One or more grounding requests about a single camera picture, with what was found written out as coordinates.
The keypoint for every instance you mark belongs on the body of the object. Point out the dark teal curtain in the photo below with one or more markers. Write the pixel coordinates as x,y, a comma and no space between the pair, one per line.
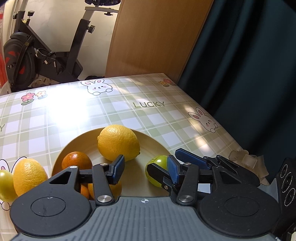
242,71

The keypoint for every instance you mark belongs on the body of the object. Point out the dark orange tangerine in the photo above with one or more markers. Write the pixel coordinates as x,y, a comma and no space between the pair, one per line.
76,158

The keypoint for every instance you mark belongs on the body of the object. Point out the plaid bunny tablecloth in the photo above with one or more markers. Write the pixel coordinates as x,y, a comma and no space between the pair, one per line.
47,123

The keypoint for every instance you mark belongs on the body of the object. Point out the black exercise bike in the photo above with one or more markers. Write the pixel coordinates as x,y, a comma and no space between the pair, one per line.
26,55

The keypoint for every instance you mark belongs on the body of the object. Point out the green round fruit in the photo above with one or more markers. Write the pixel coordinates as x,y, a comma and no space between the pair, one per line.
153,175

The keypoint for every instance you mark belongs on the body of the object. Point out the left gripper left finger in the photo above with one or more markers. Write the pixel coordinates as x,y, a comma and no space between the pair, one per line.
102,176

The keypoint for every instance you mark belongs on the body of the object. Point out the yellow lemon on table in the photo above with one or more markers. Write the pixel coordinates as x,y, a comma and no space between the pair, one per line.
28,174

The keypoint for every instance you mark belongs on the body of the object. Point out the large yellow lemon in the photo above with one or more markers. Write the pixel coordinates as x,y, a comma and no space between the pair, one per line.
116,140

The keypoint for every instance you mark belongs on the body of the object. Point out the orange tangerine in plate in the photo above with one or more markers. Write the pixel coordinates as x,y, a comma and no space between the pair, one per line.
88,192

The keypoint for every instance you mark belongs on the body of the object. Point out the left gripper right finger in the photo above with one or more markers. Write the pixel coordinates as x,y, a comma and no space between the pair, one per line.
189,178

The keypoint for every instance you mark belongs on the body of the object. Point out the wooden board panel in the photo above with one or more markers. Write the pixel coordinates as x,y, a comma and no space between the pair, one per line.
155,37

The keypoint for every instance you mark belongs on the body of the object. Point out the small yellow-green fruit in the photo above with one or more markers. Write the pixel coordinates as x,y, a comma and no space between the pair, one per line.
7,190

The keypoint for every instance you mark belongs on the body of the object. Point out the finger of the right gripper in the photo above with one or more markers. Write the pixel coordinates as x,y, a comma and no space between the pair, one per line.
167,179
188,157

